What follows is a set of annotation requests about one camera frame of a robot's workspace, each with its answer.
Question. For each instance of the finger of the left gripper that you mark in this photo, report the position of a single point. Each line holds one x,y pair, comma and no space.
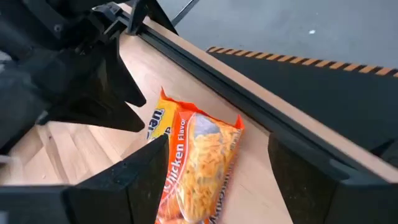
121,81
109,115

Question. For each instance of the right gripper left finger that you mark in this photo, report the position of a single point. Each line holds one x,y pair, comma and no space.
124,193

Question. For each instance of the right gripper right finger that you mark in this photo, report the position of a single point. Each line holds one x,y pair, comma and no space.
311,193

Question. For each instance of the orange Maruchan ramen pack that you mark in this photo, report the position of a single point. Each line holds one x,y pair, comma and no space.
202,161

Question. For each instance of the black hazard-striped floor mat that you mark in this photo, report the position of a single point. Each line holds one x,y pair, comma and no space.
311,93

